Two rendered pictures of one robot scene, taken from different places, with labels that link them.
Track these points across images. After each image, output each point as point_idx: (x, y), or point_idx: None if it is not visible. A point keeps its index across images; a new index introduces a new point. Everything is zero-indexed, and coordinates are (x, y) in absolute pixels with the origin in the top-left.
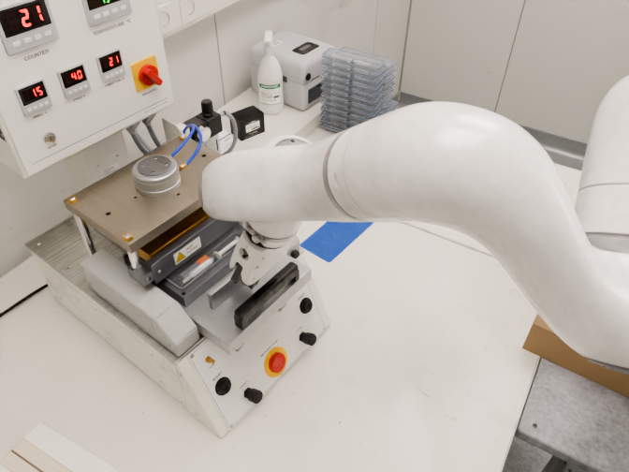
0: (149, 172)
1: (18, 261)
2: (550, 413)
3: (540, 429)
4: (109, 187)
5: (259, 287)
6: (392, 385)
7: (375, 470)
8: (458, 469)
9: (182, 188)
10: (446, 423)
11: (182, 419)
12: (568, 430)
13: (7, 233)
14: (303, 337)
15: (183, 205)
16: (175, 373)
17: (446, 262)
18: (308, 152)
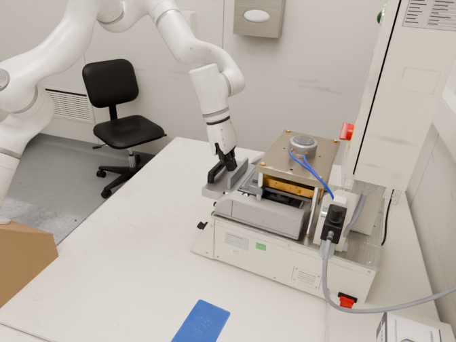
0: (301, 136)
1: (429, 263)
2: (62, 226)
3: (73, 219)
4: (326, 147)
5: (227, 176)
6: (150, 226)
7: (161, 198)
8: (123, 202)
9: (284, 150)
10: (124, 216)
11: None
12: (58, 220)
13: (439, 244)
14: (203, 223)
15: (275, 144)
16: None
17: (89, 319)
18: (191, 30)
